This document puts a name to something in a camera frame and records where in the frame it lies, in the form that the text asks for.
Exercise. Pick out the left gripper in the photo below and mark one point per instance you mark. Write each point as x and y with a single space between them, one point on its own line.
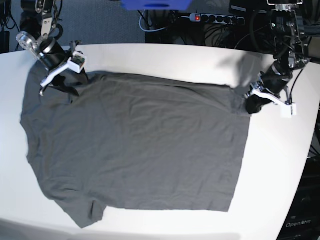
254 104

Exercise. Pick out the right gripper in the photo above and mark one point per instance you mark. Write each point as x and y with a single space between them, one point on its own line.
69 80

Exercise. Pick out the grey T-shirt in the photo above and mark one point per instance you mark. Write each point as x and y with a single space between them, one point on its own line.
134 142

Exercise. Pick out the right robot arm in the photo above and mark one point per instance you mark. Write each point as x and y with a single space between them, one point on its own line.
39 34

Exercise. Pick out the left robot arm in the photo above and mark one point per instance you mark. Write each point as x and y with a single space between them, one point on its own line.
286 23

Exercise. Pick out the black power strip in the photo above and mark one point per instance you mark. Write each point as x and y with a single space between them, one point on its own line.
217 19

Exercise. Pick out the blue plastic box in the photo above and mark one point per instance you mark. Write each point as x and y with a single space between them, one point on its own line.
133 5

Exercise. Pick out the black OpenArm case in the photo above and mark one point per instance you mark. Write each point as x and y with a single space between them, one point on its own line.
303 219

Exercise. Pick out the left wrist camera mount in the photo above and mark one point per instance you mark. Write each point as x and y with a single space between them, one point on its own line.
75 61

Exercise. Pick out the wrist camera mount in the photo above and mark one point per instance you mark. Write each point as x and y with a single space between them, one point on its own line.
75 61
288 108

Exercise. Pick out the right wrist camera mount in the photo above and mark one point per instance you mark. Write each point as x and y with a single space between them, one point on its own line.
288 108

